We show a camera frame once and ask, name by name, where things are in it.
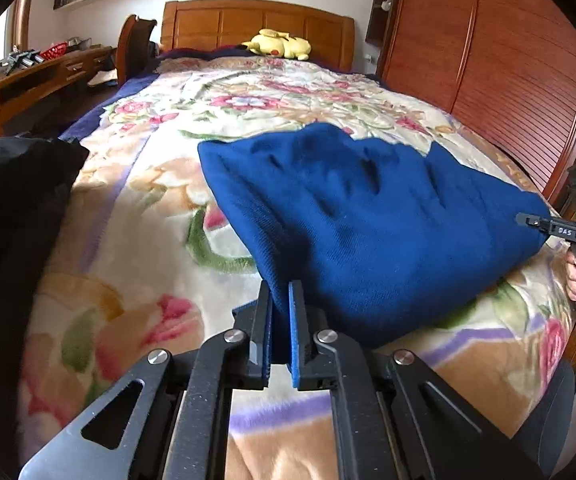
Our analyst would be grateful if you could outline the black gadget on desk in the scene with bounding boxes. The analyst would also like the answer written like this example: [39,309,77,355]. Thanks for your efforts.
[6,50,45,75]

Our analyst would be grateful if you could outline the floral bed blanket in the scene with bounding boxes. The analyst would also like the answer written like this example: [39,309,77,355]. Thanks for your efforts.
[18,54,574,479]

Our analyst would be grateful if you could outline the wooden bed headboard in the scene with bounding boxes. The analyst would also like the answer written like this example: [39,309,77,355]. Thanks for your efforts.
[161,0,355,72]

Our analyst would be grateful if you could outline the red basket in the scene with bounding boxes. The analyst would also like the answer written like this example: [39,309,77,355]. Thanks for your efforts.
[39,41,68,61]

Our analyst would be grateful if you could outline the wooden desk cabinet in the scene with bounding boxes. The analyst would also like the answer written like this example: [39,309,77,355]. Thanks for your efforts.
[0,47,114,136]

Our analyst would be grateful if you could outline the wooden chair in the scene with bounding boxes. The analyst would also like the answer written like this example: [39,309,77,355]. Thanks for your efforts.
[115,14,158,87]

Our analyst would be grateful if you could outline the navy blue suit jacket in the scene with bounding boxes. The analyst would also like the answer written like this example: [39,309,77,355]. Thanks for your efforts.
[198,122,548,348]

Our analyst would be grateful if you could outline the wooden slatted wardrobe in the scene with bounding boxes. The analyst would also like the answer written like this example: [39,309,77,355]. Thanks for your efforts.
[366,0,576,208]

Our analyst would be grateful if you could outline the black folded clothes pile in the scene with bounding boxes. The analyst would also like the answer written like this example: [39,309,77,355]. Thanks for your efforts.
[0,136,88,479]

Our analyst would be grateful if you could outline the yellow Pikachu plush toy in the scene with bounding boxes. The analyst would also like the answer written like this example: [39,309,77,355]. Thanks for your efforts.
[241,28,312,61]

